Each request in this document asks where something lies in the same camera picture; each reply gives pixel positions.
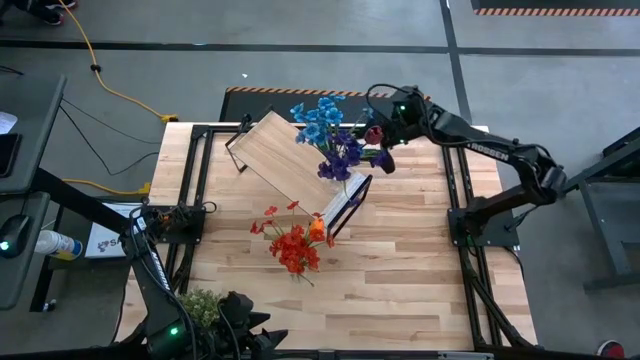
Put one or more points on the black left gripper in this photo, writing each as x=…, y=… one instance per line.
x=235, y=320

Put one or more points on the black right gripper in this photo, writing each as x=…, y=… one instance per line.
x=407, y=120

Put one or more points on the dark red artificial tulip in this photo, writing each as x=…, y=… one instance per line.
x=373, y=135

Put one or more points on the purple artificial flower bunch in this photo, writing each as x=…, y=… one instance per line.
x=342, y=160

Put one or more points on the blue artificial flower bunch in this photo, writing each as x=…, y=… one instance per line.
x=315, y=132

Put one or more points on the orange-red artificial flower sprig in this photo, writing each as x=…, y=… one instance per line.
x=257, y=228

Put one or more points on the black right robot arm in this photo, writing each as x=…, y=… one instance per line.
x=500, y=152

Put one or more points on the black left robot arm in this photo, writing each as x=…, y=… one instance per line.
x=157, y=295

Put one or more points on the green bush with white flowers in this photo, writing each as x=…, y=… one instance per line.
x=200, y=305

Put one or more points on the wooden table with black legs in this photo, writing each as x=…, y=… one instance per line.
x=280, y=160

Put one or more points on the black mat with hazard stripe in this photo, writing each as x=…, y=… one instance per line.
x=270, y=105
x=550, y=4

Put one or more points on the white printed cardboard box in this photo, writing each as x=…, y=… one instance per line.
x=102, y=245

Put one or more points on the white bottle with blue cap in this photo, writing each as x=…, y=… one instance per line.
x=55, y=243

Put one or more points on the black metal beam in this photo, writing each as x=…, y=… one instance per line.
x=75, y=200

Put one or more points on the black metal stand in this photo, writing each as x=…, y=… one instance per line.
x=615, y=279

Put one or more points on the black computer mouse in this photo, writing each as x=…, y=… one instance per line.
x=14, y=235

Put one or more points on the person's red shoe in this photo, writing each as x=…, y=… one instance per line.
x=611, y=350

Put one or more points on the black phone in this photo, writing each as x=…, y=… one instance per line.
x=7, y=155

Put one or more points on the grey desk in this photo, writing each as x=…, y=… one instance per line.
x=30, y=125

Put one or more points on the white paper sheet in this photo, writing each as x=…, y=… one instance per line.
x=5, y=122

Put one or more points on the person's dark shoe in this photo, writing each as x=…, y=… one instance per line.
x=65, y=4
x=47, y=17

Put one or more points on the black aluminium table frame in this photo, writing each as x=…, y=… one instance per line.
x=200, y=132

